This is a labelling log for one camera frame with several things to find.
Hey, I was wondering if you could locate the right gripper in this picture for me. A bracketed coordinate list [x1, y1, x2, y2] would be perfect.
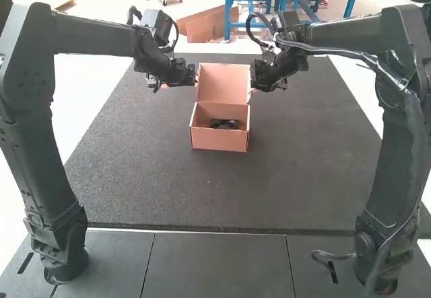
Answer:
[251, 58, 290, 93]

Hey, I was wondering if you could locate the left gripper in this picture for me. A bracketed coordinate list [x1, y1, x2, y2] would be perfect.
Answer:
[157, 63, 199, 88]

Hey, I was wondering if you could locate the black square fan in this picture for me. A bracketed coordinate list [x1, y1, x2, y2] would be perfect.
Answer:
[209, 118, 240, 131]

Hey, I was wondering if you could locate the cardboard box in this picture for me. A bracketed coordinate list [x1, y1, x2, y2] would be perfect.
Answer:
[189, 62, 259, 153]

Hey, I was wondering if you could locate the brown cardboard sheet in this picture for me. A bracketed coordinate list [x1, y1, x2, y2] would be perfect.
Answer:
[175, 3, 240, 43]

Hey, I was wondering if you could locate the black mat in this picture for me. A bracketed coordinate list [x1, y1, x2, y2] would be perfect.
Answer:
[63, 52, 431, 240]

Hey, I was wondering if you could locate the dark base panel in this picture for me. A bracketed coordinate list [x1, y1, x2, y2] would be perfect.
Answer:
[0, 229, 156, 298]
[141, 232, 298, 298]
[286, 234, 431, 298]

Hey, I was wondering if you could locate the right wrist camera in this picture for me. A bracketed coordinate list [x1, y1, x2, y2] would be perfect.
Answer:
[261, 47, 280, 63]

